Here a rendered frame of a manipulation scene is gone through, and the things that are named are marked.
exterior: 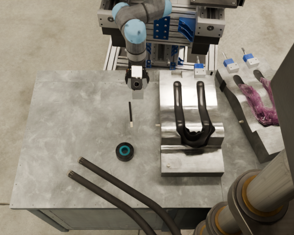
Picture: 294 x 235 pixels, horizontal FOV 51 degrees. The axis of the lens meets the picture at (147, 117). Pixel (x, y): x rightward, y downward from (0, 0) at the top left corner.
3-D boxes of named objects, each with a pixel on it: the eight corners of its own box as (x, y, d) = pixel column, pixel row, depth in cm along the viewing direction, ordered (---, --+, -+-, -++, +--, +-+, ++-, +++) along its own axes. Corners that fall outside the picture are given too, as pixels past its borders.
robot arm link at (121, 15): (137, 11, 123) (148, 30, 119) (111, 20, 121) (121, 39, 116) (136, -5, 116) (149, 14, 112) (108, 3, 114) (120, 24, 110)
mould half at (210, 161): (158, 81, 157) (159, 64, 145) (209, 81, 157) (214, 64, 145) (160, 176, 133) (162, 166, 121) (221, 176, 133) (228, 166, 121)
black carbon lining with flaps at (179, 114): (171, 83, 148) (173, 71, 140) (205, 83, 148) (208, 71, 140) (175, 150, 131) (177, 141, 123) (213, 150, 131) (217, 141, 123)
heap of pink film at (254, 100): (233, 85, 149) (237, 75, 142) (267, 76, 151) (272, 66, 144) (258, 131, 137) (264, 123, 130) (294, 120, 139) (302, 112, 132)
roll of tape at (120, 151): (121, 165, 136) (120, 162, 133) (113, 150, 139) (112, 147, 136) (137, 156, 138) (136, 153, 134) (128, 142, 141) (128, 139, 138)
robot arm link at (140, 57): (146, 55, 115) (124, 55, 115) (146, 63, 119) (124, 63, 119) (146, 39, 118) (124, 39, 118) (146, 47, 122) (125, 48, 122)
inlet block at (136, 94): (132, 75, 147) (132, 68, 142) (143, 75, 147) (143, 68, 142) (132, 99, 140) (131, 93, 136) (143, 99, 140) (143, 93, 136)
